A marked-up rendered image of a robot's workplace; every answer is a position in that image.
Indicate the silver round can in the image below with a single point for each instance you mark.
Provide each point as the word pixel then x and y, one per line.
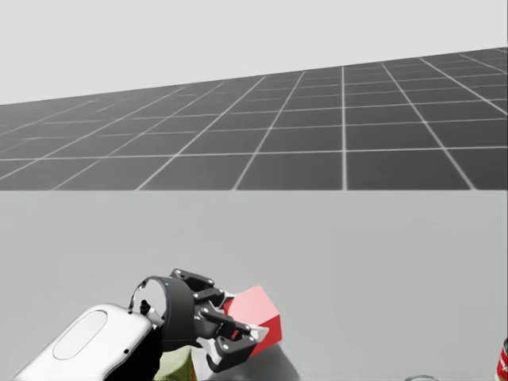
pixel 421 378

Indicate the red and white can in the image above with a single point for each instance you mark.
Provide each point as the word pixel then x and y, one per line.
pixel 503 361

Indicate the pink cube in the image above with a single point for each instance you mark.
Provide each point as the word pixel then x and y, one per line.
pixel 254 307

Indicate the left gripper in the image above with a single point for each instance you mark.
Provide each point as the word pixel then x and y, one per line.
pixel 179 313

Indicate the green carton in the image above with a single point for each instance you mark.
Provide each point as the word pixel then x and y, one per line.
pixel 174 367

